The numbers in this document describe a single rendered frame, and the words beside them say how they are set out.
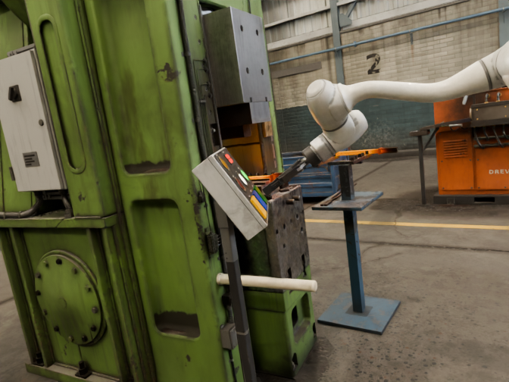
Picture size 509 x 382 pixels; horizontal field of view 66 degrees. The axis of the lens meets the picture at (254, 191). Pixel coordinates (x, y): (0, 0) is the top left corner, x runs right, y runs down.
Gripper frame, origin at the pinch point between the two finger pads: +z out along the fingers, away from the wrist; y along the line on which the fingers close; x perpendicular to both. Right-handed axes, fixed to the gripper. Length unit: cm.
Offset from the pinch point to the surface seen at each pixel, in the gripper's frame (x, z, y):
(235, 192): 9.1, 7.1, -27.0
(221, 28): 63, -22, 33
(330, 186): -105, -22, 398
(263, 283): -30.9, 28.3, 7.3
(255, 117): 24.6, -9.6, 38.9
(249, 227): -2.2, 10.4, -27.0
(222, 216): 3.9, 18.9, -11.4
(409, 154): -231, -206, 740
